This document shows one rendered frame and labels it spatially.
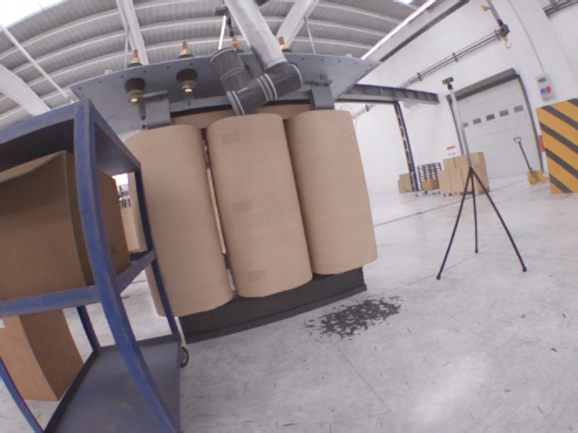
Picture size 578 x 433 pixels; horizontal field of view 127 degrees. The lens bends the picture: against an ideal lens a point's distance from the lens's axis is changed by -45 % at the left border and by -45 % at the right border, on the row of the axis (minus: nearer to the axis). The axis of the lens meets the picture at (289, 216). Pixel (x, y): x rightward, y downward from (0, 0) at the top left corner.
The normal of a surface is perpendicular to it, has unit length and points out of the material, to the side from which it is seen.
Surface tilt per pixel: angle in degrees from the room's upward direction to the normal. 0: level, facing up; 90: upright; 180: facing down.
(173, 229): 90
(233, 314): 90
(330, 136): 90
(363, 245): 90
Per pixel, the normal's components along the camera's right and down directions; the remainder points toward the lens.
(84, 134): 0.36, -0.02
